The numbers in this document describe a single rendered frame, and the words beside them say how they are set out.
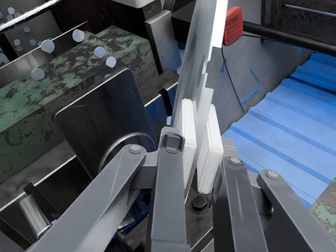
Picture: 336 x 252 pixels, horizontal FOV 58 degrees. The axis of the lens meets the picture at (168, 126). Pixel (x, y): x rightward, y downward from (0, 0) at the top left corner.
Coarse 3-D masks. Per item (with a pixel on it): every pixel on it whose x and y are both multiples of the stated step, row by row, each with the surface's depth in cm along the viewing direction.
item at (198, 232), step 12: (192, 192) 50; (192, 204) 48; (204, 204) 47; (192, 216) 47; (204, 216) 47; (192, 228) 46; (204, 228) 45; (144, 240) 49; (192, 240) 44; (204, 240) 45
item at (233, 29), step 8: (232, 8) 60; (240, 8) 61; (232, 16) 60; (240, 16) 62; (232, 24) 61; (240, 24) 63; (224, 32) 61; (232, 32) 62; (240, 32) 64; (224, 40) 62; (232, 40) 64
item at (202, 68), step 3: (204, 57) 20; (201, 60) 21; (201, 63) 21; (204, 63) 19; (201, 66) 20; (204, 66) 19; (201, 69) 20; (204, 69) 19; (198, 72) 21; (201, 72) 20; (204, 72) 19; (198, 75) 21; (198, 78) 21; (198, 81) 20; (198, 84) 20
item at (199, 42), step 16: (208, 0) 24; (224, 0) 19; (192, 16) 41; (208, 16) 22; (224, 16) 19; (192, 32) 35; (208, 32) 20; (192, 48) 35; (208, 48) 19; (192, 64) 34; (192, 80) 25; (176, 96) 43; (192, 96) 22; (208, 96) 19; (176, 112) 39; (208, 112) 19; (192, 176) 20
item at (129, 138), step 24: (120, 72) 46; (96, 96) 45; (120, 96) 48; (72, 120) 44; (96, 120) 47; (120, 120) 50; (144, 120) 54; (72, 144) 46; (96, 144) 49; (120, 144) 52; (144, 144) 56; (96, 168) 51
